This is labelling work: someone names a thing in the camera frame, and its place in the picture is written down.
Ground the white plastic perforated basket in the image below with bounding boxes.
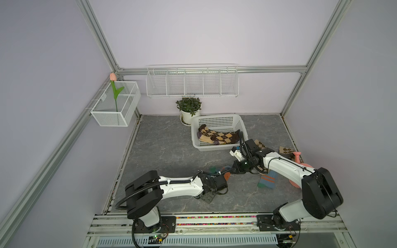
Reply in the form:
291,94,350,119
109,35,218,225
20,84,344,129
191,114,248,151

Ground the dark brown argyle sock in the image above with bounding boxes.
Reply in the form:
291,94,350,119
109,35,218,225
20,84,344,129
197,124,224,145
212,130,240,145

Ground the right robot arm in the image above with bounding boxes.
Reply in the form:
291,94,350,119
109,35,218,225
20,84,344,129
230,139,344,230

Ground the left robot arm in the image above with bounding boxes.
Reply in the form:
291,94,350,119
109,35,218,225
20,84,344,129
113,170,228,233

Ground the tan argyle sock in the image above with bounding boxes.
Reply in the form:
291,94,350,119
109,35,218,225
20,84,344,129
279,146,295,161
254,139,266,149

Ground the pink watering can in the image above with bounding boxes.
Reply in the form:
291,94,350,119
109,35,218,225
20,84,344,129
289,151,312,189

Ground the potted green plant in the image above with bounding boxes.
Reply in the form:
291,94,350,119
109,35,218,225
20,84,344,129
176,97,202,125

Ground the pink artificial tulip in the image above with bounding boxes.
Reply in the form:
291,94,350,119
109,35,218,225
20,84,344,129
110,73,124,112

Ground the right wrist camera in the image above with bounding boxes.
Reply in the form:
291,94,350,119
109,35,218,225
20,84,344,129
230,146,245,162

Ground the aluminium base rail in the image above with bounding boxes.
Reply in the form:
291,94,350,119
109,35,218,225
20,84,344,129
87,213,348,237

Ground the white wire wall shelf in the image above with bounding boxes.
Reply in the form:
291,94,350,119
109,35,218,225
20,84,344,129
146,65,239,98

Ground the white mesh wall box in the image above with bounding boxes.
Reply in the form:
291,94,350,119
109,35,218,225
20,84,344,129
91,81,141,127

